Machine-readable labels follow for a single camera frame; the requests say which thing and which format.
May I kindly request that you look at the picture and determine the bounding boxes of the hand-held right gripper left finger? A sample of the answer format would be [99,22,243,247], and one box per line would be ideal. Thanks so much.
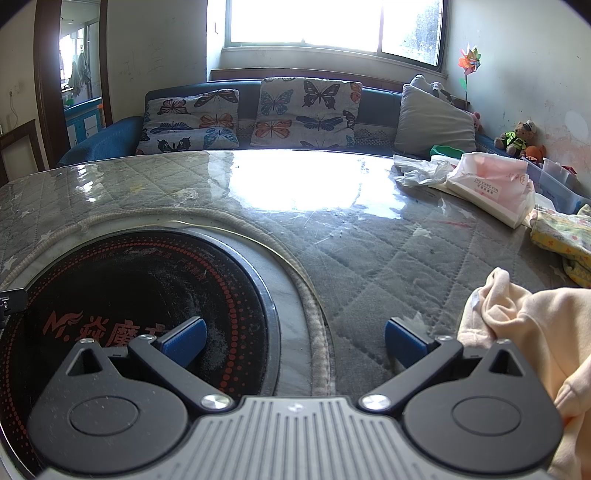
[65,318,235,414]

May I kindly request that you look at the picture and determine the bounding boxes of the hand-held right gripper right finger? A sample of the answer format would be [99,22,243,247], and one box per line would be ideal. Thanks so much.
[359,318,536,414]

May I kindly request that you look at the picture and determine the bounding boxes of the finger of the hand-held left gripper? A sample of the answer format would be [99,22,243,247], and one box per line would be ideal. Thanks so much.
[0,287,27,320]

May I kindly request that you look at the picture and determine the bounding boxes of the cream sweater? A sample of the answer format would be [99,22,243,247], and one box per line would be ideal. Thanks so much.
[457,267,591,480]

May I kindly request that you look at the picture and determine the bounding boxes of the hanging grey clothes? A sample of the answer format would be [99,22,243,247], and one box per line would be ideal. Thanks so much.
[69,51,93,88]

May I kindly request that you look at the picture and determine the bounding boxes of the black round built-in cooktop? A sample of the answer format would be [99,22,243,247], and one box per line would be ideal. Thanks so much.
[0,231,281,478]

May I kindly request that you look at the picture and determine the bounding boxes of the dark wooden counter cabinet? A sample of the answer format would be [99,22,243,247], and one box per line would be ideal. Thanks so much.
[0,119,38,185]

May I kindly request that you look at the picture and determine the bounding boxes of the pink and white plastic bag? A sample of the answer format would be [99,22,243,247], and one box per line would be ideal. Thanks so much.
[445,151,536,229]

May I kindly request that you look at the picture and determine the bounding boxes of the yellow floral cloth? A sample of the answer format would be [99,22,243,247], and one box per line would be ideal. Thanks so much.
[530,203,591,289]

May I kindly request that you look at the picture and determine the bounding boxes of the blue cabinet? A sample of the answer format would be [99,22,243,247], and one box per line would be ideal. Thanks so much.
[64,96,105,151]

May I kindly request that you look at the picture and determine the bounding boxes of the clear plastic storage box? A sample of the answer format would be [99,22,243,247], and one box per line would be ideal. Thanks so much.
[524,157,591,215]

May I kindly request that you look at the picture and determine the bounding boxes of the plain grey pillow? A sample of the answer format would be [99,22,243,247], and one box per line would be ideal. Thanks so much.
[393,83,478,160]

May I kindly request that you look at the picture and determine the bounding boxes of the butterfly print cushion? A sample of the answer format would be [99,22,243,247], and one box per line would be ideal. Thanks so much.
[135,89,241,155]
[249,78,364,149]

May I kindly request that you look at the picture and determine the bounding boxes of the blue sofa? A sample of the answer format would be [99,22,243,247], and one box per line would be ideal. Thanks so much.
[56,78,546,169]

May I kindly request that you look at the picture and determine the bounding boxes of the brown teddy bear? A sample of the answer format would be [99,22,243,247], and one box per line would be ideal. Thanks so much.
[495,120,537,158]

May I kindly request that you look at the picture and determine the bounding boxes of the colourful pinwheel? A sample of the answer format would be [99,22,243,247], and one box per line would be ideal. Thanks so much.
[457,44,483,112]

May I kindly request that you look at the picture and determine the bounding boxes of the window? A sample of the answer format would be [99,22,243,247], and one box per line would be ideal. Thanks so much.
[222,0,446,70]

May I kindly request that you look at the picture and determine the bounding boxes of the dark wooden door frame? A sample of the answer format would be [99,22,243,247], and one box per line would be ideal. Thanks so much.
[33,0,114,171]

